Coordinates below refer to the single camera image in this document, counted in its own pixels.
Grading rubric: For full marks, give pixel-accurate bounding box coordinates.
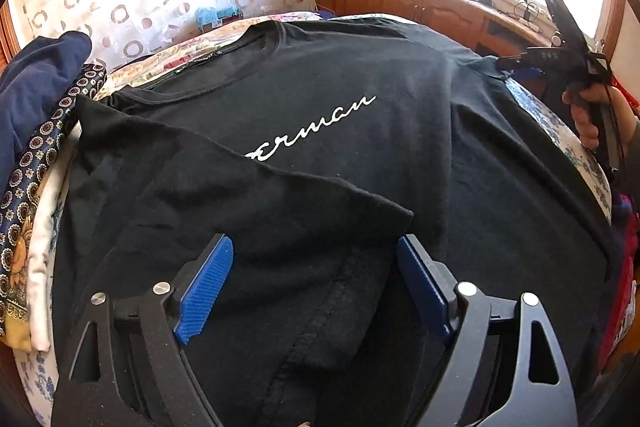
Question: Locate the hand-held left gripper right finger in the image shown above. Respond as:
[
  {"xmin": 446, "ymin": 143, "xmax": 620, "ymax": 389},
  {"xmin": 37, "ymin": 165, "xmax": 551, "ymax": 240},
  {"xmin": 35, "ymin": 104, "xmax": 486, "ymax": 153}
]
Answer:
[{"xmin": 396, "ymin": 234, "xmax": 583, "ymax": 427}]

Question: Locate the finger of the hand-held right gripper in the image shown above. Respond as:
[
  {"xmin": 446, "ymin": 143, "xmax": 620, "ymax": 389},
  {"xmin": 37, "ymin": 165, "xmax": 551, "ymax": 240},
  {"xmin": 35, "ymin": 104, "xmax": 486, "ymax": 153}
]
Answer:
[{"xmin": 495, "ymin": 49, "xmax": 550, "ymax": 80}]

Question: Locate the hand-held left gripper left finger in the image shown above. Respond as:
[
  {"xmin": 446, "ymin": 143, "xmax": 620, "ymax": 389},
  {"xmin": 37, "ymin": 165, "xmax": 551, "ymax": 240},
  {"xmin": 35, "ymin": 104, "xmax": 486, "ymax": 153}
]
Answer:
[{"xmin": 50, "ymin": 234, "xmax": 236, "ymax": 427}]

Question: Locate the black t-shirt with white script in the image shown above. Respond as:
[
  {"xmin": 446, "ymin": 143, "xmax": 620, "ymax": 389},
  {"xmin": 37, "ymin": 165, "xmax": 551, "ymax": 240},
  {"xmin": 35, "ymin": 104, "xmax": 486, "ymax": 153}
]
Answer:
[{"xmin": 50, "ymin": 21, "xmax": 626, "ymax": 427}]

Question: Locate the person's right forearm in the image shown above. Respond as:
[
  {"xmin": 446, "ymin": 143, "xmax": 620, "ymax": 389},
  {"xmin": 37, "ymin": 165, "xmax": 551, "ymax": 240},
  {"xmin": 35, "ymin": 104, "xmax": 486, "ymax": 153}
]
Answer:
[{"xmin": 621, "ymin": 117, "xmax": 640, "ymax": 172}]

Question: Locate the person's right hand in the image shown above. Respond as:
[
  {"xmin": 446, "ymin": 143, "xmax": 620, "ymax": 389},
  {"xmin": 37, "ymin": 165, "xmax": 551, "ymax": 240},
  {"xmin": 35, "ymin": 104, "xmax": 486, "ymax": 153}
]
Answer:
[{"xmin": 562, "ymin": 84, "xmax": 640, "ymax": 152}]

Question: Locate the blue floral white bedspread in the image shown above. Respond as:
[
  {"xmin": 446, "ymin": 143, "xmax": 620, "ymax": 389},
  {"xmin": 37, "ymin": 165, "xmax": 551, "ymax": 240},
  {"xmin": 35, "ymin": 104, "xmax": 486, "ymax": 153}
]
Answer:
[{"xmin": 14, "ymin": 79, "xmax": 615, "ymax": 427}]

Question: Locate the white folded cloth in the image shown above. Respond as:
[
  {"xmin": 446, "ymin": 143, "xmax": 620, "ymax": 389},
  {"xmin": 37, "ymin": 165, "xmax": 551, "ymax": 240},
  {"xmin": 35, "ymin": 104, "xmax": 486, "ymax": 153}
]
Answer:
[{"xmin": 26, "ymin": 152, "xmax": 77, "ymax": 354}]

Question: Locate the red cloth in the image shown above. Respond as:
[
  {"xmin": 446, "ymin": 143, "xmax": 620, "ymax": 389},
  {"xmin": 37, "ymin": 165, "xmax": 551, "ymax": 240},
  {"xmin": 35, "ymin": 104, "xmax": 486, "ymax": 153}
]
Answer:
[{"xmin": 596, "ymin": 187, "xmax": 640, "ymax": 375}]

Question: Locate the navy patterned cloth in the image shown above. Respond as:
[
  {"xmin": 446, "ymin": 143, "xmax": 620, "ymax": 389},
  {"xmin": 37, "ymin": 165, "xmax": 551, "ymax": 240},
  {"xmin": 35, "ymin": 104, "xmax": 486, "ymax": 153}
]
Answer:
[{"xmin": 0, "ymin": 63, "xmax": 109, "ymax": 340}]

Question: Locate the teal plastic object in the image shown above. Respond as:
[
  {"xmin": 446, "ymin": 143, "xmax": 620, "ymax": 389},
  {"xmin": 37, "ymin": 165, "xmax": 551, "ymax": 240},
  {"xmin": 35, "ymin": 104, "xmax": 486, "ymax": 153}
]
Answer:
[{"xmin": 195, "ymin": 6, "xmax": 242, "ymax": 31}]

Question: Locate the navy folded cloth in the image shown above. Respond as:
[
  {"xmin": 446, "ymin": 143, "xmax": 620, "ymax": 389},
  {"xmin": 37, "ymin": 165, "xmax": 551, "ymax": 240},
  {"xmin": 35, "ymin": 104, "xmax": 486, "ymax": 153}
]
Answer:
[{"xmin": 0, "ymin": 30, "xmax": 94, "ymax": 190}]

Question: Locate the wooden wardrobe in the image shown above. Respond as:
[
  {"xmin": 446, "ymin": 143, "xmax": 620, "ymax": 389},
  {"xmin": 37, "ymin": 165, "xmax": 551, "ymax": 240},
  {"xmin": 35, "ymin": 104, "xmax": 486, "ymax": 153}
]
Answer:
[{"xmin": 0, "ymin": 0, "xmax": 17, "ymax": 64}]

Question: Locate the bundle of cables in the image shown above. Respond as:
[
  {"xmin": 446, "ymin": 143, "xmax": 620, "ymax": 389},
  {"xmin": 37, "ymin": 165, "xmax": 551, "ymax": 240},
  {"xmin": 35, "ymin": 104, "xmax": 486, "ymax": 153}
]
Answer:
[{"xmin": 479, "ymin": 0, "xmax": 546, "ymax": 34}]

